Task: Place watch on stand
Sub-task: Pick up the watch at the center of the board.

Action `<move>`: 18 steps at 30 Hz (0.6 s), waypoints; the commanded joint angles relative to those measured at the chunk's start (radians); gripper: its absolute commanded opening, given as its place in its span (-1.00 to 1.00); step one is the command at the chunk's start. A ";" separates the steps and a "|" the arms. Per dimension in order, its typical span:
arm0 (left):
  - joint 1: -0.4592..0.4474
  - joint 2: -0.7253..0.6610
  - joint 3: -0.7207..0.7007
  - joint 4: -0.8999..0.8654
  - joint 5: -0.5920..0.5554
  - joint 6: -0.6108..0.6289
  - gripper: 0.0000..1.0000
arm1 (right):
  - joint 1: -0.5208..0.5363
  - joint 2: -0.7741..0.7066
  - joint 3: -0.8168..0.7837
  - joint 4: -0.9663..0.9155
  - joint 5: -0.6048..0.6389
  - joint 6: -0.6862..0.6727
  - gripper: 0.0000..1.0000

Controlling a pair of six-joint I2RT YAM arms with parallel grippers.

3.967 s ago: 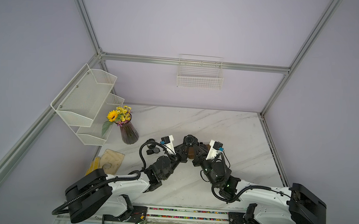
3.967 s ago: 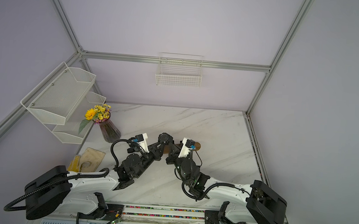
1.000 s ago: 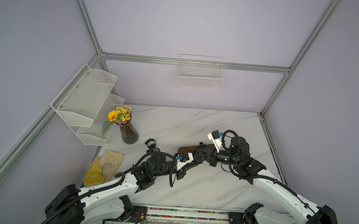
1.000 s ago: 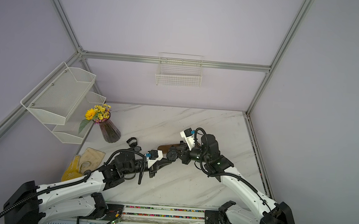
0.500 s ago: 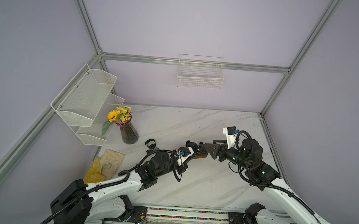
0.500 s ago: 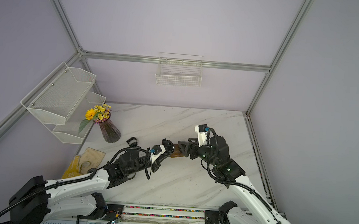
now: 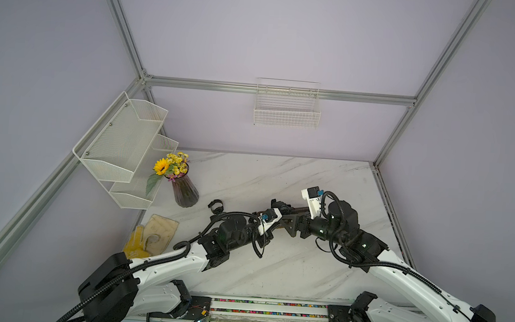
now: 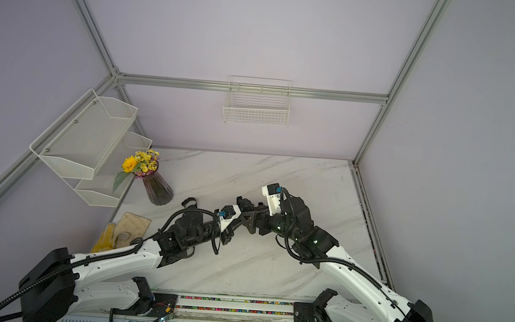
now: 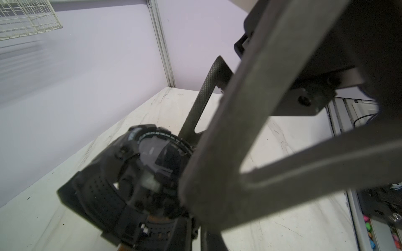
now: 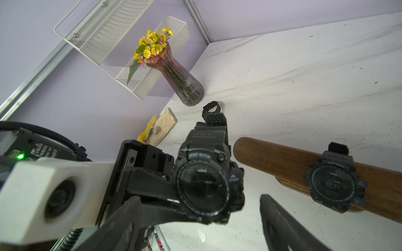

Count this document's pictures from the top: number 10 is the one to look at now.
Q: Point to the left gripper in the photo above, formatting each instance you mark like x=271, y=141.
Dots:
x=140, y=170

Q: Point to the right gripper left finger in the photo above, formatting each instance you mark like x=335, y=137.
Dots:
x=124, y=230

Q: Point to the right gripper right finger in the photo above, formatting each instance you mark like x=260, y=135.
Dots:
x=282, y=232

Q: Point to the wooden watch stand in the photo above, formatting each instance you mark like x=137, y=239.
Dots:
x=383, y=195

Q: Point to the black rugged strap watch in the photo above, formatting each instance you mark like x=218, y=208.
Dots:
x=207, y=183

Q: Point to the chunky black digital watch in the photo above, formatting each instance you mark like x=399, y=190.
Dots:
x=333, y=180

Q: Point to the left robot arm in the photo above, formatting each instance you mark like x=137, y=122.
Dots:
x=27, y=142

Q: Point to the black watch dark dial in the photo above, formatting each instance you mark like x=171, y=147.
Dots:
x=211, y=108

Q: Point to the purple glass vase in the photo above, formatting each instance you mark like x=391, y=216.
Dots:
x=189, y=90

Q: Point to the yellow sunflower bouquet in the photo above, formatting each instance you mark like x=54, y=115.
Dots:
x=150, y=48

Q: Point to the white two-tier mesh shelf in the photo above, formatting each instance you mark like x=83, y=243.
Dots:
x=108, y=33

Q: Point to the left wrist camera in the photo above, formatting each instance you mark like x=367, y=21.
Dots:
x=43, y=200

